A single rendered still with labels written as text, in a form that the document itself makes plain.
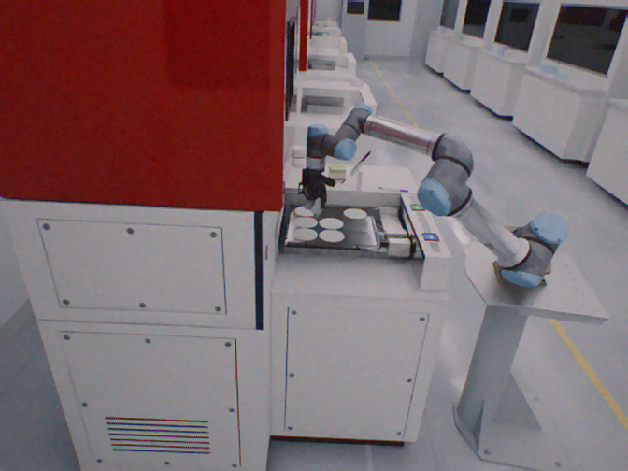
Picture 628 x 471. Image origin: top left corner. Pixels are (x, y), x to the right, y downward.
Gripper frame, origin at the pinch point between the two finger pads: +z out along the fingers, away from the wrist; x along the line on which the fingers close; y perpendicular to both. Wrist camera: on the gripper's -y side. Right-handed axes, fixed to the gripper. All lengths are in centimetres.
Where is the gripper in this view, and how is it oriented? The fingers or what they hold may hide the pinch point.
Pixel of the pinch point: (317, 213)
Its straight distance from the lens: 180.9
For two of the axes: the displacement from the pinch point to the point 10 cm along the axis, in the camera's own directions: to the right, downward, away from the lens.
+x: 6.4, 3.9, -6.6
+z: -0.5, 8.8, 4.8
